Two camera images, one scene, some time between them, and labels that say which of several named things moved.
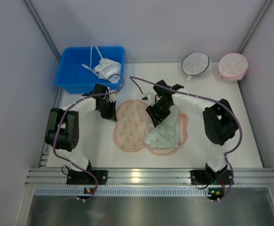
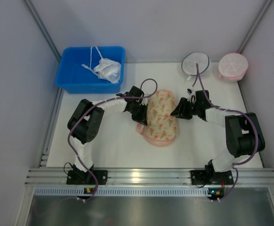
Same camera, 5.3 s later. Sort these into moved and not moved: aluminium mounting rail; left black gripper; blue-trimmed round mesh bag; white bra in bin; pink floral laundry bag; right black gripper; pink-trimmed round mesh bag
Moved: pink floral laundry bag; left black gripper; right black gripper
Not moved: pink-trimmed round mesh bag; aluminium mounting rail; white bra in bin; blue-trimmed round mesh bag
